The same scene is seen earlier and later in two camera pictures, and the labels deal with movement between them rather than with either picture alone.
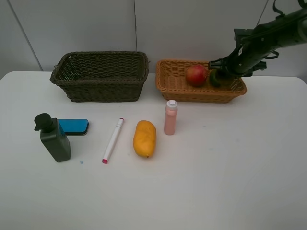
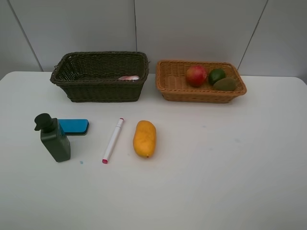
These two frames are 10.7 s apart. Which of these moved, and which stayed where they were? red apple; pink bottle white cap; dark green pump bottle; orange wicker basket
Moved: pink bottle white cap
Stayed: dark green pump bottle; red apple; orange wicker basket
